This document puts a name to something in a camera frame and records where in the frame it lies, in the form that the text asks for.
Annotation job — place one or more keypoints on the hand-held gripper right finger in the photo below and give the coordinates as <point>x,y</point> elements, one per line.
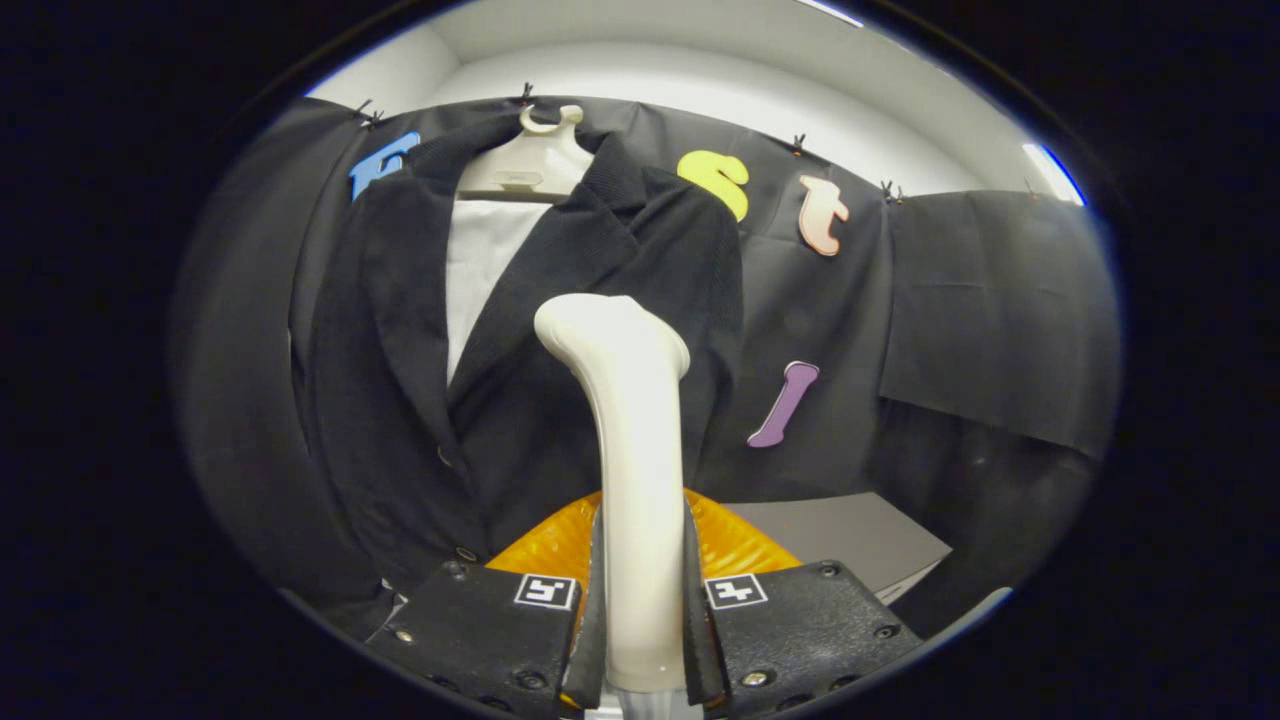
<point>800,630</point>

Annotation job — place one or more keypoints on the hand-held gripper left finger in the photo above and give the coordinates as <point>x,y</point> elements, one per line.
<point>480,630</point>

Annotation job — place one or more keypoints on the white garment steamer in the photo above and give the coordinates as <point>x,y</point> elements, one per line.
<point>640,450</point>

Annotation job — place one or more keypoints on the black suit jacket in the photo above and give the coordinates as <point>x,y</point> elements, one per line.
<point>560,260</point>

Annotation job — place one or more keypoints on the black backdrop cloth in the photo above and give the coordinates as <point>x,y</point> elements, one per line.
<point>950,300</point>

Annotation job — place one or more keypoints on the ceiling light panel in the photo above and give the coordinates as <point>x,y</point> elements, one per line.
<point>1052,172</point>

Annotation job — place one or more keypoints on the grey cabinet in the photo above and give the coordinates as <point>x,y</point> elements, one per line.
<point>850,540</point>

